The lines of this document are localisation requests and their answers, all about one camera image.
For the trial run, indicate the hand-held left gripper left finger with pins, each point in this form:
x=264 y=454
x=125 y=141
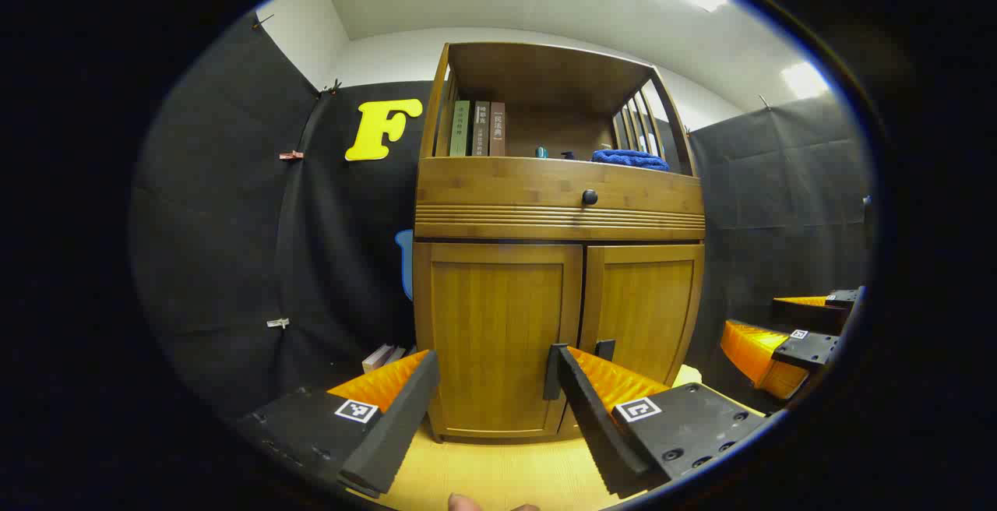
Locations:
x=397 y=417

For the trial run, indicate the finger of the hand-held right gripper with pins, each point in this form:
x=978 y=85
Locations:
x=810 y=315
x=810 y=349

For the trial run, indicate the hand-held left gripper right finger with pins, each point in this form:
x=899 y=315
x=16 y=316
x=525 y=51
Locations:
x=596 y=425

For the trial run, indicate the wooden shoe cabinet door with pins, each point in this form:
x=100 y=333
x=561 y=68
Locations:
x=491 y=324
x=646 y=308

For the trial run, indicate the wooden double-door shoe cabinet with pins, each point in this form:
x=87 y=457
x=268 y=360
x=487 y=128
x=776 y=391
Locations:
x=545 y=75

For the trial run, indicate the wooden cabinet drawer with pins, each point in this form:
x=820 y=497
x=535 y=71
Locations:
x=498 y=192

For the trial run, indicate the stack of pale books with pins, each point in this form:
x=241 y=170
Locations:
x=382 y=357

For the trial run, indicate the white clip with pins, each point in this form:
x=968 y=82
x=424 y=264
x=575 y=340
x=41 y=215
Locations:
x=277 y=322

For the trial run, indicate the black drawer knob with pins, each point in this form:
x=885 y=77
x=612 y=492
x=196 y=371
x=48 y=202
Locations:
x=590 y=197

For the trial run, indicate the small ceiling light panel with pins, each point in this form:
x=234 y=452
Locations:
x=804 y=79

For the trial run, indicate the blue towel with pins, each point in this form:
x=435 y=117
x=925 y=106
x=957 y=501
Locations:
x=629 y=159

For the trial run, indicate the red clip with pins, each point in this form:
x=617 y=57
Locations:
x=290 y=155

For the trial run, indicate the green book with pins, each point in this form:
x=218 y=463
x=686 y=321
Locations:
x=459 y=129

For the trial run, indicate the grey book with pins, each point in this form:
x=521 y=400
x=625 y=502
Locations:
x=481 y=129

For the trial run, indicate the brown book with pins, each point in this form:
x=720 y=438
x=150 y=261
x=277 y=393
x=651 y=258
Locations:
x=498 y=129

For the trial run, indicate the dark metal clip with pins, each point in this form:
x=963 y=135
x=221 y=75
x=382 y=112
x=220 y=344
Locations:
x=263 y=20
x=333 y=87

